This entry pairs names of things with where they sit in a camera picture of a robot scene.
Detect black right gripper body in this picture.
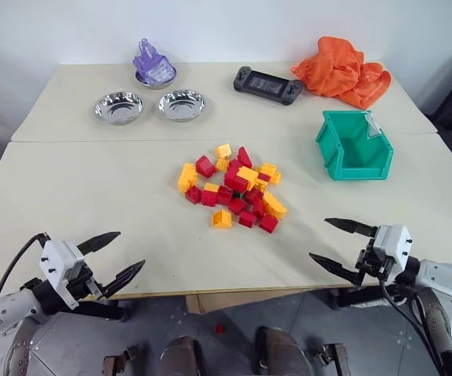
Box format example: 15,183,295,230
353,236,398,287

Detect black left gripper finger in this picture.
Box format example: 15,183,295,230
77,231,122,256
101,258,146,300

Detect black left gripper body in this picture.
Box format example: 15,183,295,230
70,263,108,303

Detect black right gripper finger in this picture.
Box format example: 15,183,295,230
308,251,364,288
324,217,379,239

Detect green plastic storage bin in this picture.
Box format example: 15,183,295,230
313,110,396,183

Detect brown cardboard panel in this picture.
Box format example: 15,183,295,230
186,291,302,315

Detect small metal bowl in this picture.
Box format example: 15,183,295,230
134,63,178,91
92,87,146,127
157,89,208,124

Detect orange crumpled cloth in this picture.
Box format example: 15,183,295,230
290,35,392,110

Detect grey handheld game controller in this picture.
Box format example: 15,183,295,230
232,66,305,107

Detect purple transparent plastic toy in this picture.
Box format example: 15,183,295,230
132,38,172,85

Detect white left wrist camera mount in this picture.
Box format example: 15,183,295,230
38,239,86,311

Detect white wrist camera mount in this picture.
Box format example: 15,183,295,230
38,239,86,311
373,223,414,272

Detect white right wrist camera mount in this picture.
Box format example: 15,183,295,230
373,223,414,272

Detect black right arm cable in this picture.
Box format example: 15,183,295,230
379,278,448,376

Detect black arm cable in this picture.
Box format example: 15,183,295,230
0,232,51,303
379,278,448,376

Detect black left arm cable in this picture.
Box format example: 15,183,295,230
0,232,51,303

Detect brown metal bracket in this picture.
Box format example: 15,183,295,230
101,343,141,376
313,342,349,376

